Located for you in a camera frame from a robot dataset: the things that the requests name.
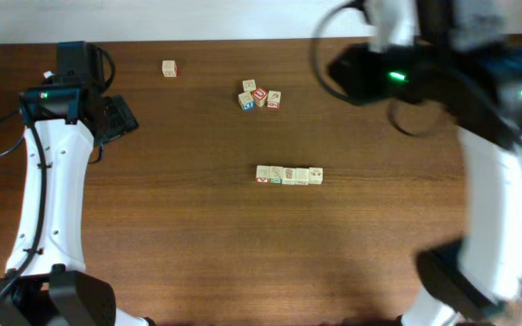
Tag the wooden block green side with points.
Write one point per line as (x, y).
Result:
(276, 174)

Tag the plain wooden picture block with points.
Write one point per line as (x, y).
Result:
(289, 176)

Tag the red top wooden block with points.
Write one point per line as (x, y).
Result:
(260, 96)

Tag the wooden block blue corner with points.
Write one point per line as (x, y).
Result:
(302, 176)

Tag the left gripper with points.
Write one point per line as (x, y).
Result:
(123, 119)

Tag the far left wooden block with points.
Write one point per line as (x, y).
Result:
(169, 69)

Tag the wooden block red edge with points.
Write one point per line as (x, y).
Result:
(273, 100)

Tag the small top wooden block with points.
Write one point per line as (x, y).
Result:
(249, 85)

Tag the wooden block blue side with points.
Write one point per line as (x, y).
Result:
(246, 101)

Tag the wooden block red side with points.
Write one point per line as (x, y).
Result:
(262, 174)

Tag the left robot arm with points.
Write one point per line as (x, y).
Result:
(45, 282)

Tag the wooden block red corner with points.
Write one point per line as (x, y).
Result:
(316, 176)

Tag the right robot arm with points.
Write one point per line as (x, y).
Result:
(456, 54)

